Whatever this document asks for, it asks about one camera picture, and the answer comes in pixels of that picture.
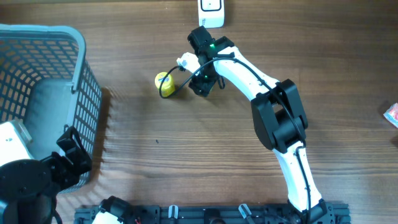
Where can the white barcode scanner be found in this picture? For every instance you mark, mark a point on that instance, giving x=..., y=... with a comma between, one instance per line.
x=211, y=13

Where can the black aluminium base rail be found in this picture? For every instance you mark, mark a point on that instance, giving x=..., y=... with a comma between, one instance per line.
x=263, y=214

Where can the yellow lid jar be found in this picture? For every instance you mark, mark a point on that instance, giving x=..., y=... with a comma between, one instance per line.
x=165, y=83

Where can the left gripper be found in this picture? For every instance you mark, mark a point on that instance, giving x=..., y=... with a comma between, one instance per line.
x=69, y=174

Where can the grey plastic mesh basket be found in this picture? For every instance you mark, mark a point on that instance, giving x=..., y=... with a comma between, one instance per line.
x=47, y=83

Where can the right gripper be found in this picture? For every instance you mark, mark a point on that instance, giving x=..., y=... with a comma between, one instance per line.
x=201, y=86

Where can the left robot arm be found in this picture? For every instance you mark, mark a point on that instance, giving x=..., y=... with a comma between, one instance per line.
x=29, y=187

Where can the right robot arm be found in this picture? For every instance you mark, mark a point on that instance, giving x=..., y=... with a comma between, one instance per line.
x=277, y=113

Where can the red juice carton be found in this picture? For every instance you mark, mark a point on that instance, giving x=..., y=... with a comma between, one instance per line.
x=392, y=115

